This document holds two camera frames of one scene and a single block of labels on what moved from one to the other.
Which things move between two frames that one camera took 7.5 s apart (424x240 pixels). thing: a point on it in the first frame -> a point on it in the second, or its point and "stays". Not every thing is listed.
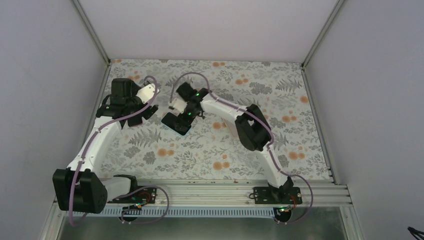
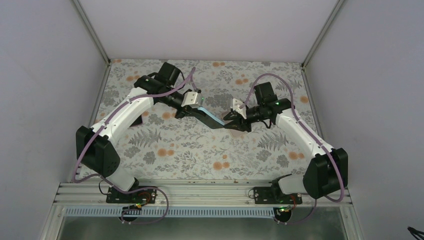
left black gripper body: (130, 102) -> (167, 99)
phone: (178, 124) -> (211, 115)
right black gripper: (190, 120) -> (242, 125)
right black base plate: (269, 195) stays
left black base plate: (146, 195) stays
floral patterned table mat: (212, 149) stays
